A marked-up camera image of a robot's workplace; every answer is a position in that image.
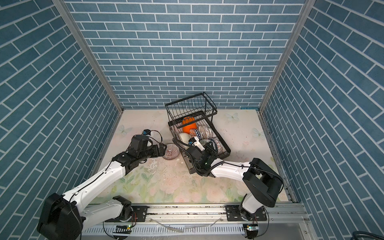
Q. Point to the black wire dish rack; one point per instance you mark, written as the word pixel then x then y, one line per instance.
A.
pixel 203 109

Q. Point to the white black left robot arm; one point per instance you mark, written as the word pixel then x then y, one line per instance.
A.
pixel 66 216

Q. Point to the aluminium left corner post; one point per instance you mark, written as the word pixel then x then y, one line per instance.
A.
pixel 81 41

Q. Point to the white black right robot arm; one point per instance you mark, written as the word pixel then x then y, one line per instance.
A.
pixel 263 183

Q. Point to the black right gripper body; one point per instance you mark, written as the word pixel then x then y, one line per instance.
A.
pixel 208 152

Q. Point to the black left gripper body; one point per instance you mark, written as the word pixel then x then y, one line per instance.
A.
pixel 154 152

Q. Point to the orange plastic bowl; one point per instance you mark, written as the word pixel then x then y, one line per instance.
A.
pixel 188 124

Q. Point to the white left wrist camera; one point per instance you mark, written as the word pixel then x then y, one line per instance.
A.
pixel 146 132

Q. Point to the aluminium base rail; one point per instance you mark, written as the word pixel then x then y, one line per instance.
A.
pixel 287 221

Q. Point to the aluminium corner post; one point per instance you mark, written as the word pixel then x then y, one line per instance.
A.
pixel 304 14
pixel 81 41

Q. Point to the orange patterned cream bowl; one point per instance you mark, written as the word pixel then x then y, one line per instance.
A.
pixel 196 133

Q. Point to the purple white patterned bowl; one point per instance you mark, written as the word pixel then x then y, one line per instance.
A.
pixel 172 152

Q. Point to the blue white patterned bowl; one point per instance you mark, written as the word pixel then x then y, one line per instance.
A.
pixel 217 144

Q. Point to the plain cream white bowl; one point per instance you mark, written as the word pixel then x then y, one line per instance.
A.
pixel 184 137

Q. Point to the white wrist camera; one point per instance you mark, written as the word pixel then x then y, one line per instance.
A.
pixel 146 132
pixel 195 141

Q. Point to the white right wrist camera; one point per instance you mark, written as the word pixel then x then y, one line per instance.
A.
pixel 195 141

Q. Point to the aluminium right corner post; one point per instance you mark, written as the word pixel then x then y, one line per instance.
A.
pixel 304 14

